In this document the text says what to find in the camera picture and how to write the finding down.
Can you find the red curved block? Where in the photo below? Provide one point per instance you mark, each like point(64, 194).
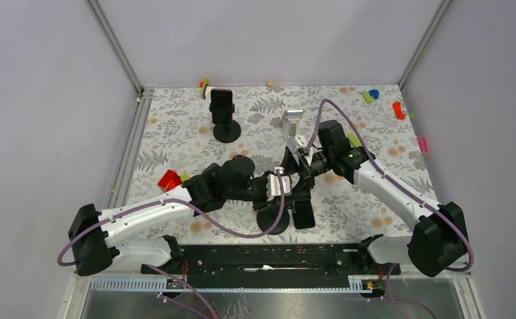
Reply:
point(398, 110)

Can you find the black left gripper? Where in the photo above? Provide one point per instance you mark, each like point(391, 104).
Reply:
point(266, 203)

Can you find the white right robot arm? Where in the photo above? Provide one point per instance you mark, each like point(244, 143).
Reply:
point(439, 233)

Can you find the silver metal phone stand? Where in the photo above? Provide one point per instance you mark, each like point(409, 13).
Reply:
point(290, 122)

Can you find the floral patterned mat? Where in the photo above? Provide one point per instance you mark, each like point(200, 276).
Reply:
point(178, 136)

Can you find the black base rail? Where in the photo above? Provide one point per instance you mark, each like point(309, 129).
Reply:
point(315, 266)

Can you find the purple-edged smartphone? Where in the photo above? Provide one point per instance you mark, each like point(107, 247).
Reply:
point(221, 106)

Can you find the green toy block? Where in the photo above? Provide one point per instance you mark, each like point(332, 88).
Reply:
point(354, 140)

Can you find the red toy car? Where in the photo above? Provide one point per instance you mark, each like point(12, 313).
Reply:
point(171, 180)

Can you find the blue heart block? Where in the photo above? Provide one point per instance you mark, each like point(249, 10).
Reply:
point(374, 94)

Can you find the pink lego brick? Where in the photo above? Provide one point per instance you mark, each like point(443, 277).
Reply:
point(423, 145)

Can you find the black round-base phone stand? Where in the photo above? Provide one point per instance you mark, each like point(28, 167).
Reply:
point(267, 215)

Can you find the black phone stand with phone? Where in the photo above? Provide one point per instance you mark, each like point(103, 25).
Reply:
point(227, 133)

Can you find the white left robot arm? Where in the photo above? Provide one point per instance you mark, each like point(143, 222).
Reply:
point(101, 239)

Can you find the black smartphone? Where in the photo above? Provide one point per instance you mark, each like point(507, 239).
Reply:
point(303, 215)

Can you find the lime green block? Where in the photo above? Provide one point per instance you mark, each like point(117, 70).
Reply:
point(367, 97)

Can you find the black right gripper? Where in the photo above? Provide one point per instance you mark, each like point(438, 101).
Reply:
point(305, 169)

